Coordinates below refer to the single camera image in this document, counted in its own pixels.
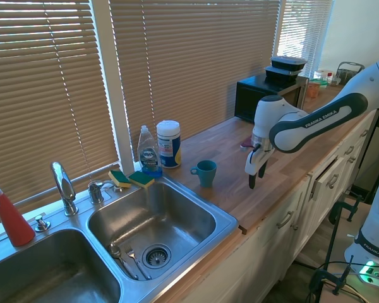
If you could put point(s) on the orange plastic container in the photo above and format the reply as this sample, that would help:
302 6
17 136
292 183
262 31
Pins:
313 90

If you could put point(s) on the teal ceramic mug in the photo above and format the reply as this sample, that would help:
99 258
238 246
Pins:
206 173

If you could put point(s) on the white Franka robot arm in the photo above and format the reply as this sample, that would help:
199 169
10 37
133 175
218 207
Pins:
319 121

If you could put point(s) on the maroon wrist camera mount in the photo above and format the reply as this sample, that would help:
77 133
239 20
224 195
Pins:
245 143

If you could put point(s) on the metal spoon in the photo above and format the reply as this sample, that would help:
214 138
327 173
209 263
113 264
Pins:
115 251

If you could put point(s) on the black dishwasher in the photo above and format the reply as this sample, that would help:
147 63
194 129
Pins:
376 151

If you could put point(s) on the wide tan window blind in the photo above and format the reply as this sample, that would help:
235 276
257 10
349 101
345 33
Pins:
44 104

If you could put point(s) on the chrome sink sprayer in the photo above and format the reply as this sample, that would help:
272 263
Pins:
95 191

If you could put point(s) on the black C-clamp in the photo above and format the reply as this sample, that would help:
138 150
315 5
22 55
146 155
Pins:
342 210
325 277

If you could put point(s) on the white kitchen cabinets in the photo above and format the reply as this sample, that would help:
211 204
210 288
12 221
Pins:
271 246

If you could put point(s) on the medium tan window blind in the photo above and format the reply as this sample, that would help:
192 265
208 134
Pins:
192 69

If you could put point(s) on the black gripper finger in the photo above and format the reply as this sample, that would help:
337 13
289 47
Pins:
262 171
252 182

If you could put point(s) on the narrow tan window blind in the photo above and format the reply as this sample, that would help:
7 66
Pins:
303 34

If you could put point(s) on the clear jar with green lid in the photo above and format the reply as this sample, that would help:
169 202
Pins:
322 77

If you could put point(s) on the white window frame post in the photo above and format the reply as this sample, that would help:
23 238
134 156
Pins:
112 79

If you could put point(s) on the grey cutlery caddy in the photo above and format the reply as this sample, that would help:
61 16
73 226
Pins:
347 72

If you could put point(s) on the metal drain strainer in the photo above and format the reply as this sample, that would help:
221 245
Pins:
156 255

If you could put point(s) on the red spray bottle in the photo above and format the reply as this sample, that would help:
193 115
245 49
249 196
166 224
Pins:
14 221

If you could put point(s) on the black plastic food container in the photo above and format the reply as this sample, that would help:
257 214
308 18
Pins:
287 63
281 75

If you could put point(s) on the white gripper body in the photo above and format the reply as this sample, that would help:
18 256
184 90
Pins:
252 164

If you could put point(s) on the black microwave oven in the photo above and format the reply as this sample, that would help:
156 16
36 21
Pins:
244 98

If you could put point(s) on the clear Dawn dish soap bottle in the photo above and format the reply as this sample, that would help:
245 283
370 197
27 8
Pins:
149 154

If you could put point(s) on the white disinfecting wipes canister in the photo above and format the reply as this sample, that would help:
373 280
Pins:
169 143

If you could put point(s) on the chrome kitchen faucet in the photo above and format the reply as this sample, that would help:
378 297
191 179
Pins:
63 186

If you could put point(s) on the black stand pole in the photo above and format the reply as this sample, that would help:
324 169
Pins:
331 240

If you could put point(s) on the metal fork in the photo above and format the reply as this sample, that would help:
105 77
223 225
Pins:
133 255

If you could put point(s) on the stainless steel double sink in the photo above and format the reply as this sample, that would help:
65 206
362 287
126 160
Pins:
177 202

